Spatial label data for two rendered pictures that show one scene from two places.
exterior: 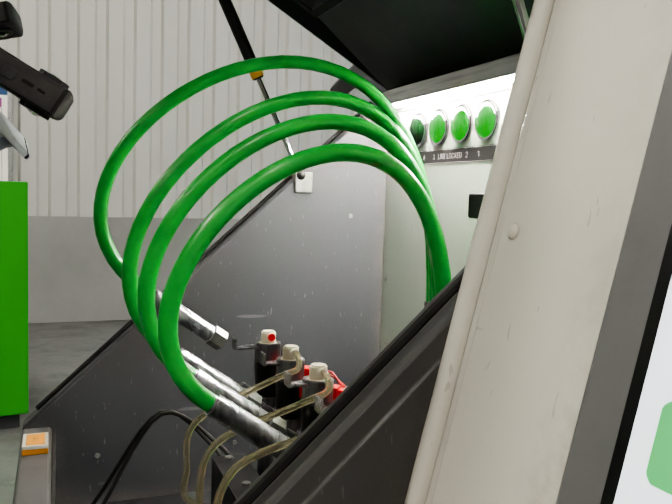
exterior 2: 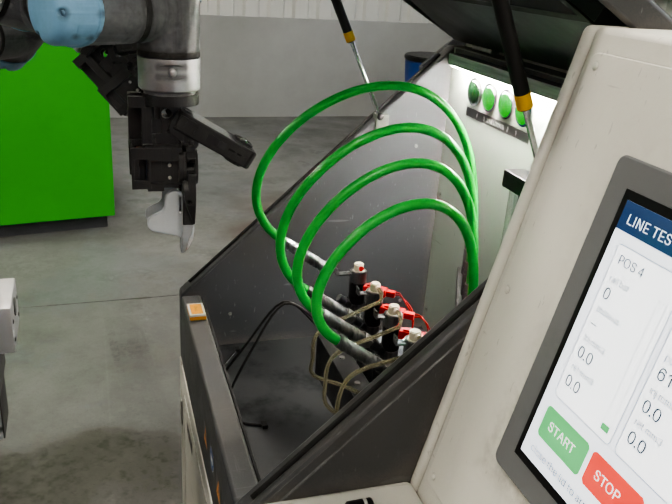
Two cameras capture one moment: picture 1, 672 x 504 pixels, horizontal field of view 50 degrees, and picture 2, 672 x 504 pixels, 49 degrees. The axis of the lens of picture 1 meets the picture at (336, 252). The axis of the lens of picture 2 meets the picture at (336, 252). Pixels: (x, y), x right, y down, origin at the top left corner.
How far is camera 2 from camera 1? 0.47 m
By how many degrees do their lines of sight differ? 17
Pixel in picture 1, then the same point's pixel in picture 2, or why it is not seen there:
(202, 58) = not seen: outside the picture
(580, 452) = (517, 412)
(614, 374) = (535, 385)
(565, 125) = (538, 246)
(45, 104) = (241, 162)
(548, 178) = (526, 270)
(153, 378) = (268, 263)
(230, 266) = (324, 185)
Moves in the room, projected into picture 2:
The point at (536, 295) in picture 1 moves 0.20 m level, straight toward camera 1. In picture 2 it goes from (512, 329) to (481, 428)
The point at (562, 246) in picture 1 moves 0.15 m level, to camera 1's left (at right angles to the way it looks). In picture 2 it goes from (526, 311) to (386, 299)
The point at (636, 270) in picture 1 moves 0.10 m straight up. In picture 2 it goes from (550, 343) to (568, 250)
